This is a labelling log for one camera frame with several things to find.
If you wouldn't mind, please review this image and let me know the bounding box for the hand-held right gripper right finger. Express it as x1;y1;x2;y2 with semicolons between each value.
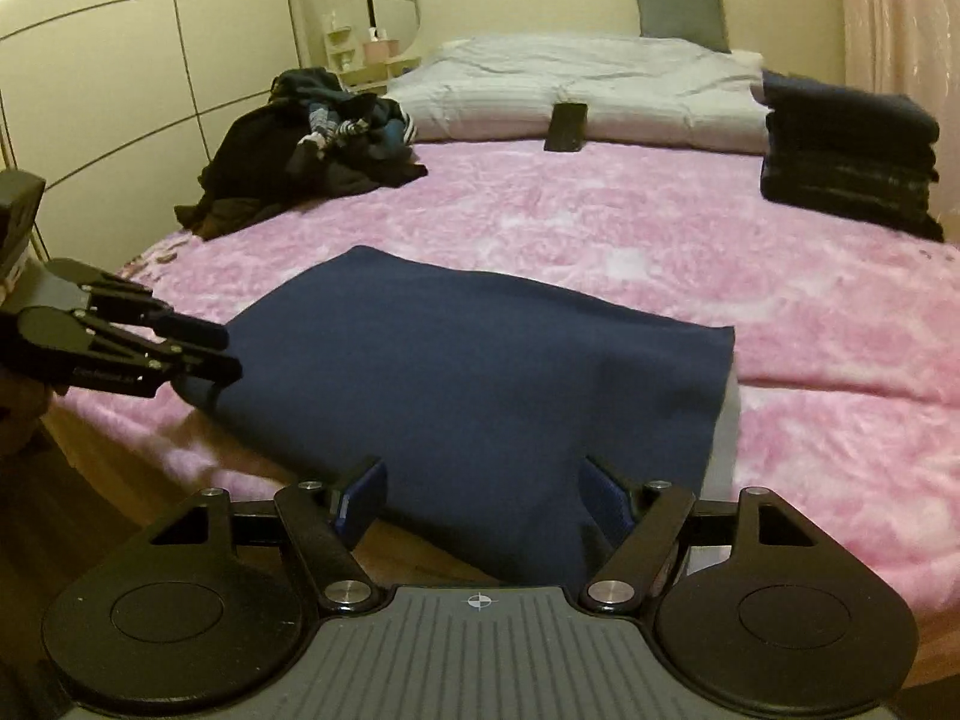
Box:
577;454;818;612

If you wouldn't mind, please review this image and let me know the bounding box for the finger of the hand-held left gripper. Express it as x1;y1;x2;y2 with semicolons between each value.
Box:
16;306;242;398
46;259;230;351

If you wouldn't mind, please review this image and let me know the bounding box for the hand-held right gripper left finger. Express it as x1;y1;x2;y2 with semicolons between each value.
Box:
150;457;391;612

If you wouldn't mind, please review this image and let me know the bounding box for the navy garment with grey lining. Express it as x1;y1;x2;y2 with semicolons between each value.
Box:
202;244;743;593

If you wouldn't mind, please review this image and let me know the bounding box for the pile of dark clothes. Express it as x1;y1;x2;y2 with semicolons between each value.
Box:
174;67;428;241

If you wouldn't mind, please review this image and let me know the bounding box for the stack of folded dark clothes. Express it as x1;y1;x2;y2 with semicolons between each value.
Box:
750;69;946;242

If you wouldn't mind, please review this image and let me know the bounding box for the cream wardrobe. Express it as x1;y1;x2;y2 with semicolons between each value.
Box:
0;0;308;271

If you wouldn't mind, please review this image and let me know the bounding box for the pink fluffy blanket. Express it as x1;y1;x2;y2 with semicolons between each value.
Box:
52;139;960;616

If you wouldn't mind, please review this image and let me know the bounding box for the cream vanity table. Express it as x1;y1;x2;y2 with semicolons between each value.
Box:
337;62;422;96

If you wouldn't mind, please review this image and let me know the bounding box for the cream shelf organizer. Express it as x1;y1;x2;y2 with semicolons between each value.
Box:
322;11;391;87

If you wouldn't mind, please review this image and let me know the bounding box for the black smartphone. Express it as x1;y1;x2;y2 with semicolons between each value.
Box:
545;101;590;153

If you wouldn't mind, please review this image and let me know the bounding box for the round mirror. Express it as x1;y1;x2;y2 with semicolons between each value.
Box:
364;0;422;61

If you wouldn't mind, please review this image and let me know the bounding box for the light grey duvet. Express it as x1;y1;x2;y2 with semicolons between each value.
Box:
386;34;773;155

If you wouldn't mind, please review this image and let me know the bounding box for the grey pillow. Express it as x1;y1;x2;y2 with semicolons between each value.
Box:
628;0;732;55

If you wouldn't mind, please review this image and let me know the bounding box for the pink curtain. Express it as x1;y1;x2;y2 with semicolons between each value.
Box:
832;0;960;121

